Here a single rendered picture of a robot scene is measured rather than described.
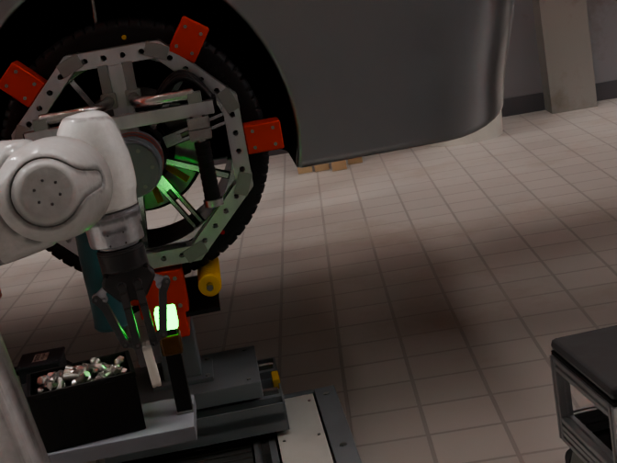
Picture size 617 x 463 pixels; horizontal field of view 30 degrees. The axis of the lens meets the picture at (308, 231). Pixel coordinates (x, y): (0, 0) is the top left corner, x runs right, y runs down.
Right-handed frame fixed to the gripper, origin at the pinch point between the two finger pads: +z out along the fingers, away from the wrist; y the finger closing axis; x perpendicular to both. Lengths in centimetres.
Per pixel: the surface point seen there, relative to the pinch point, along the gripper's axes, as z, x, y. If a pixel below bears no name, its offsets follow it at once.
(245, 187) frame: -8, 94, 30
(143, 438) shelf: 20.9, 24.1, -5.7
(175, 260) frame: 6, 96, 9
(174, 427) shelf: 20.7, 24.7, 0.4
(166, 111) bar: -32, 76, 15
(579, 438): 55, 43, 83
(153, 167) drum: -20, 81, 9
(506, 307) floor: 69, 180, 114
